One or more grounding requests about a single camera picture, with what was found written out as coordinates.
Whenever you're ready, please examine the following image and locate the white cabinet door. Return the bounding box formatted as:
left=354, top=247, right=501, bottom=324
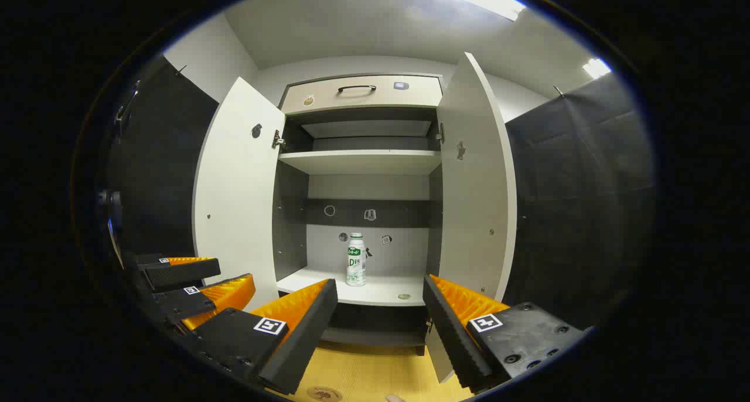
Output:
left=425, top=52, right=517, bottom=385
left=192, top=77, right=287, bottom=312

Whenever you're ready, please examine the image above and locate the beige drawer with black handle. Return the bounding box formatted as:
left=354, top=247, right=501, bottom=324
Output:
left=280, top=75, right=443, bottom=115

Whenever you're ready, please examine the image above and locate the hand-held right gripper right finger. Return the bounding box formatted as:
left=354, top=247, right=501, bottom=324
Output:
left=422, top=274, right=587, bottom=394

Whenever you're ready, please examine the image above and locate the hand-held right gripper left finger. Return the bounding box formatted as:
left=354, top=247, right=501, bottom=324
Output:
left=190, top=278, right=339, bottom=396

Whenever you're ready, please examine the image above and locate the grey white cabinet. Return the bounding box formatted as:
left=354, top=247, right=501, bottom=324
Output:
left=272, top=73, right=446, bottom=356

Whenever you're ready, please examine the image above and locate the white cabinet shelf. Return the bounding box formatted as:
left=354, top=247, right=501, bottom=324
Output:
left=278, top=150, right=442, bottom=176

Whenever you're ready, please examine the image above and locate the small ceiling light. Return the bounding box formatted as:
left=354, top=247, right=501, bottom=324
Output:
left=582, top=57, right=612, bottom=79

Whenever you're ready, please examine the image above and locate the white plastic bottle green label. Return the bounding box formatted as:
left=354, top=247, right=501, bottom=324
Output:
left=346, top=233, right=367, bottom=287

